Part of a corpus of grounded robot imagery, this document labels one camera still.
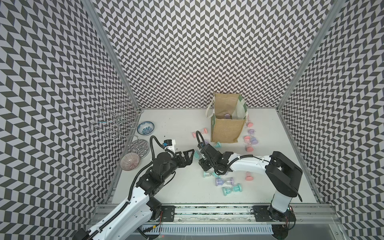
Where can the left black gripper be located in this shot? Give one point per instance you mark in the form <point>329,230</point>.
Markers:
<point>188,161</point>

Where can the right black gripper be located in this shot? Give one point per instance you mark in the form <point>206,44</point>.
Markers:
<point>202,162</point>

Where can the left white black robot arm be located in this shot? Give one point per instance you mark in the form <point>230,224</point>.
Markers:
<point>140,206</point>

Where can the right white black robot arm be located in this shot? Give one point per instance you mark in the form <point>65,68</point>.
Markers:
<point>283,173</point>

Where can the green hourglass middle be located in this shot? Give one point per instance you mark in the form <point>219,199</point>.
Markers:
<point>210,174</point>

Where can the pink hourglass left of bag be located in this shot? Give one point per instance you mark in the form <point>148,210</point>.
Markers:
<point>203,131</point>

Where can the purple hourglass front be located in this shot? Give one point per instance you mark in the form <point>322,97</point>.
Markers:
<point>226,181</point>

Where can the green hourglass front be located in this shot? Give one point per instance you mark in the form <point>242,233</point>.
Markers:
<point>233,189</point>

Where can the pink hourglass right middle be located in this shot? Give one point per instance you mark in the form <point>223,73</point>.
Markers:
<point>249,147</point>

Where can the pink hourglass front right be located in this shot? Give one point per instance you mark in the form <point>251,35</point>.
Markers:
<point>249,176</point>

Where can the purple hourglass right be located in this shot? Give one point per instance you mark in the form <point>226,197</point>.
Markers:
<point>253,139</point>

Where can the pink hourglass back right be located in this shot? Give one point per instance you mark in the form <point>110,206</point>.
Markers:
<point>249,123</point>

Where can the clear glass plate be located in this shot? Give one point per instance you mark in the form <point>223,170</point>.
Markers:
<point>140,147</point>

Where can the blue white patterned bowl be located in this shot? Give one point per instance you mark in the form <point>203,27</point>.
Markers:
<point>145,128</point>

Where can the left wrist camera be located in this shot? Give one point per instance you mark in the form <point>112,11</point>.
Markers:
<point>170,145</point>

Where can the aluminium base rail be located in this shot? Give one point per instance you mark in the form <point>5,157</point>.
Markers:
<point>246,219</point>

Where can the wire metal rack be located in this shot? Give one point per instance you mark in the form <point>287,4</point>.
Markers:
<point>110,124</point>

